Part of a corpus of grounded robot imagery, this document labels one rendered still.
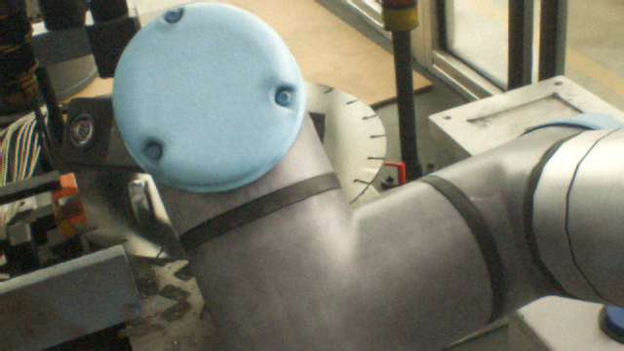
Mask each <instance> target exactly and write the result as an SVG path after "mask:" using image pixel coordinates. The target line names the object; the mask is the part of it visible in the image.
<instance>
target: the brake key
mask: <svg viewBox="0 0 624 351"><path fill-rule="evenodd" d="M605 320H606V323H607V324H608V326H609V327H610V328H611V329H612V330H613V331H615V332H617V333H619V334H621V335H623V336H624V308H619V307H613V306H608V307H607V310H606V319H605Z"/></svg>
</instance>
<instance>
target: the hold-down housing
mask: <svg viewBox="0 0 624 351"><path fill-rule="evenodd" d="M87 1H88V4H89V7H90V11H89V12H88V13H87V14H86V30H87V34H88V37H89V40H90V44H91V47H92V50H93V54H94V57H95V61H96V64H97V70H98V73H99V76H100V78H102V79H108V78H114V75H115V71H116V68H117V65H118V62H119V60H120V57H121V56H122V54H123V52H124V51H125V49H126V47H127V46H128V44H129V43H130V41H131V40H132V39H133V37H134V36H135V35H136V34H137V33H138V32H139V31H140V30H141V29H142V26H141V22H140V19H139V15H138V11H137V4H135V3H128V2H127V0H87Z"/></svg>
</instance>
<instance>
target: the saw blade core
mask: <svg viewBox="0 0 624 351"><path fill-rule="evenodd" d="M303 85H304V92H306V107H307V111H308V112H311V113H318V114H325V115H326V122H325V126H326V130H325V137H324V144H323V147H324V149H325V151H326V153H327V156H328V158H329V160H330V163H331V166H332V169H333V171H334V172H335V173H336V174H337V177H338V179H339V181H340V184H341V186H342V188H343V191H344V193H345V195H346V197H347V200H348V202H349V204H351V203H353V202H354V201H355V200H356V199H357V198H358V197H359V196H360V195H361V194H362V193H363V192H364V191H365V190H366V189H367V188H368V187H369V184H371V183H372V182H373V180H374V179H375V177H376V176H377V174H378V172H379V170H380V168H381V166H382V164H383V160H384V158H385V153H386V136H385V132H384V129H383V126H382V124H381V122H380V120H379V119H378V117H376V114H375V113H374V112H373V111H372V110H371V109H370V108H369V106H368V105H367V104H365V103H364V102H363V101H361V100H360V99H358V98H357V97H354V96H352V95H350V94H348V93H346V92H344V91H341V90H340V89H337V88H333V87H331V86H327V85H324V84H319V83H315V82H309V81H303ZM326 93H327V94H326ZM348 103H351V104H348ZM365 119H367V120H365ZM372 137H374V138H372ZM369 159H372V160H369ZM363 168H371V169H378V171H377V172H376V173H373V172H364V171H362V169H363ZM74 171H75V172H74ZM70 173H73V175H74V178H75V182H76V186H77V190H78V193H76V194H73V195H70V196H66V197H63V198H60V199H58V200H62V202H61V203H59V207H60V210H61V212H62V214H63V217H64V219H65V220H66V222H67V223H68V225H69V226H70V227H71V228H72V229H73V230H74V231H75V232H76V233H77V234H79V235H80V236H81V237H84V239H86V240H88V241H90V242H92V243H94V244H96V245H98V246H100V247H102V248H105V249H110V248H113V247H116V246H119V245H122V243H123V242H127V243H125V244H123V245H122V246H123V248H124V251H125V254H126V255H130V256H135V257H142V258H150V259H156V258H157V256H158V254H160V255H159V256H158V258H159V259H164V260H187V258H186V256H185V253H184V250H183V248H182V246H181V243H180V241H179V240H177V239H176V235H175V233H174V231H173V229H172V226H171V224H170V222H169V219H168V217H167V214H166V212H165V209H164V206H163V204H162V201H161V199H160V196H159V194H158V192H157V189H156V187H155V184H154V182H153V179H152V177H151V175H143V174H130V173H117V172H105V171H91V170H86V169H82V168H78V167H74V166H70V165H66V166H65V167H64V169H63V172H62V174H61V175H62V176H63V175H67V174H70ZM355 181H360V182H355ZM77 211H79V212H78V213H75V212H77ZM95 229H97V230H96V231H94V230H95ZM163 248H165V249H164V250H162V252H161V253H160V250H161V249H163Z"/></svg>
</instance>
